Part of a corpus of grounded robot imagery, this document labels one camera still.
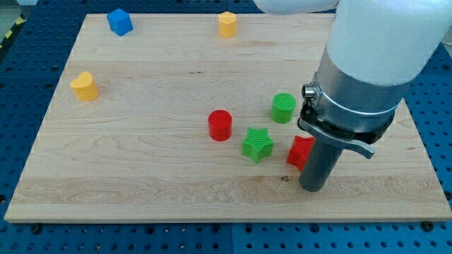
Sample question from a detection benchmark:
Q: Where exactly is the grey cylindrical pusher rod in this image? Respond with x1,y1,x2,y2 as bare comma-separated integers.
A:
299,140,343,192

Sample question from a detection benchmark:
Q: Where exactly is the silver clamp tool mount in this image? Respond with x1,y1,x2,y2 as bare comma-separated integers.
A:
298,51,410,159

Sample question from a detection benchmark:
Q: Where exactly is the red star block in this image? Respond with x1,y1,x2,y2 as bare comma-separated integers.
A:
286,135,315,171

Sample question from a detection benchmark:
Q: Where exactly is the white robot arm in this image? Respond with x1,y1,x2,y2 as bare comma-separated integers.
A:
256,0,451,192

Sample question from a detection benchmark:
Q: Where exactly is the green star block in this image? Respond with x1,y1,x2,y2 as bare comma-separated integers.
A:
242,128,274,164

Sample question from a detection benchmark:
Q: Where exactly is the green cylinder block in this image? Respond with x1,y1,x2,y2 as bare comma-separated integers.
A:
270,93,297,123

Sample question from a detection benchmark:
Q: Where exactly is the red cylinder block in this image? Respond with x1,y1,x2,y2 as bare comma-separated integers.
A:
208,109,232,141

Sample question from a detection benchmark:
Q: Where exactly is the yellow hexagon block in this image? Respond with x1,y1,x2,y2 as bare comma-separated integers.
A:
218,11,237,37

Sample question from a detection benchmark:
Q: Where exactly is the light wooden board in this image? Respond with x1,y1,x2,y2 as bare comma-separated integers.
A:
5,14,451,224

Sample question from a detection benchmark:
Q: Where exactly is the blue cube block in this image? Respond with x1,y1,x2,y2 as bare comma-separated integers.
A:
107,8,133,36

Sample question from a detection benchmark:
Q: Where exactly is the yellow heart block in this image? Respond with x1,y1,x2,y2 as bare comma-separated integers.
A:
70,71,99,101

